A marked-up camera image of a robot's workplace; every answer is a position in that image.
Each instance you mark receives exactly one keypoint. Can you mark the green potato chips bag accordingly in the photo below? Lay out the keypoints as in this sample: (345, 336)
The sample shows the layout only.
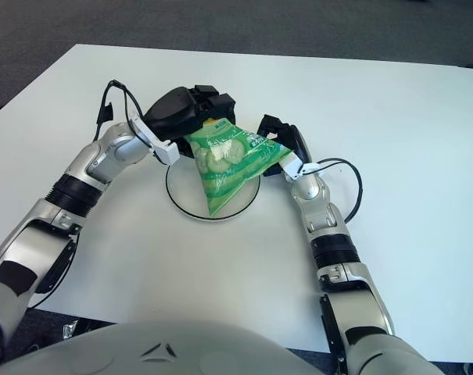
(228, 164)

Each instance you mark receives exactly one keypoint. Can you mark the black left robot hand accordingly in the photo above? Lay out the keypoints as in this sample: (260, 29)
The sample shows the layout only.
(173, 111)

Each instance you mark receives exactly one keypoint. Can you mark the small metal bracket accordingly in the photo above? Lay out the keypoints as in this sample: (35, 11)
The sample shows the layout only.
(69, 331)

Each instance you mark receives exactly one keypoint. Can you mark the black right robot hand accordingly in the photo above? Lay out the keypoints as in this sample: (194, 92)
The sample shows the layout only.
(296, 138)

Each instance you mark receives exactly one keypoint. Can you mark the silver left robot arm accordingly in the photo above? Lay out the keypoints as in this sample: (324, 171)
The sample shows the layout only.
(111, 148)

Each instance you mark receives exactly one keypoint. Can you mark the silver robot torso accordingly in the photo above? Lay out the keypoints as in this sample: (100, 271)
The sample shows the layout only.
(205, 345)

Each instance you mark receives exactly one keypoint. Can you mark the grey caster wheel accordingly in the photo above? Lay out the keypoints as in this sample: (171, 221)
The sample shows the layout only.
(471, 369)

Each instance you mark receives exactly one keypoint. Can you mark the white plate with black rim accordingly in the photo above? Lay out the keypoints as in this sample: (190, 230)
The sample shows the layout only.
(185, 191)

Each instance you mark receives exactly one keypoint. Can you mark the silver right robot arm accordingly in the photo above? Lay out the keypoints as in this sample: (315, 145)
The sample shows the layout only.
(318, 195)

